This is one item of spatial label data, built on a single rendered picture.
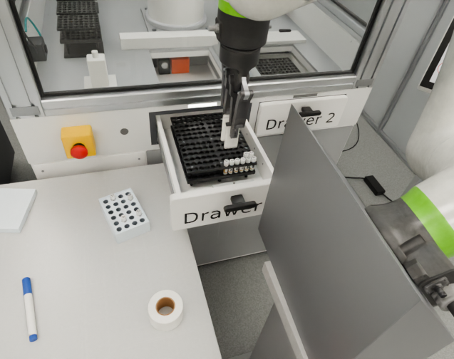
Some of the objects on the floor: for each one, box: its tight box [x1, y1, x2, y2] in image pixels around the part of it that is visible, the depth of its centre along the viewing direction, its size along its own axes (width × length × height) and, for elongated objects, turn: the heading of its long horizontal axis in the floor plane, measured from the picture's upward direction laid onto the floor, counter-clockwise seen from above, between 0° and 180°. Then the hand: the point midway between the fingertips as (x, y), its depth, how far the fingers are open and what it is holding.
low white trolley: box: [0, 163, 222, 359], centre depth 103 cm, size 58×62×76 cm
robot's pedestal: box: [229, 261, 308, 359], centre depth 104 cm, size 30×30×76 cm
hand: (229, 131), depth 77 cm, fingers closed
